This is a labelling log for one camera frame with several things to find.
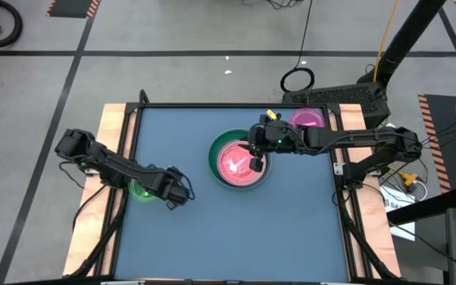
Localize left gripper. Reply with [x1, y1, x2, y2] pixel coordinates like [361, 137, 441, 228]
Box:
[154, 165, 194, 211]

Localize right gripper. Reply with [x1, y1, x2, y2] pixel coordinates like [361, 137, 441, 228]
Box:
[247, 121, 306, 173]

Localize red translucent plastic plate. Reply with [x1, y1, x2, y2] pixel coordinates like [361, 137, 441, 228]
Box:
[216, 139, 268, 188]

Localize dark green plastic plate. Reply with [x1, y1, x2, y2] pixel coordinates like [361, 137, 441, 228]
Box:
[207, 128, 273, 191]

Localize green translucent plastic plate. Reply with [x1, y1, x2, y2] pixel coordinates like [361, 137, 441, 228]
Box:
[127, 177, 160, 203]

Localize magenta translucent plastic plate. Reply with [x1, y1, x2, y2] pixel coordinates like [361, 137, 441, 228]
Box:
[289, 107, 327, 130]

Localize wooden table side board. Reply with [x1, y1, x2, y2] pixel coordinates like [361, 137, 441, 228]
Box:
[62, 103, 139, 277]
[337, 103, 402, 279]

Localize yellow power splitter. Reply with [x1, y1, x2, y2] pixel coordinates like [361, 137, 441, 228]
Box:
[398, 170, 420, 194]

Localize white paper sheet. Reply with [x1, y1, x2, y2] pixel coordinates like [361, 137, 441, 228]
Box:
[380, 184, 417, 241]

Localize black ribbed tube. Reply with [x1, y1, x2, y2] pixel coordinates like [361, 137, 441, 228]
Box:
[356, 0, 447, 94]

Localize black table frame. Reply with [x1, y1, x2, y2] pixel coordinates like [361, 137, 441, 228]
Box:
[69, 89, 401, 285]

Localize black hanging cable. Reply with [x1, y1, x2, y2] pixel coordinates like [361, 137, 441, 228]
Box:
[279, 0, 315, 93]

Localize yellow hanging cable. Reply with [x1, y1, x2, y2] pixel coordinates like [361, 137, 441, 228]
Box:
[373, 0, 400, 82]

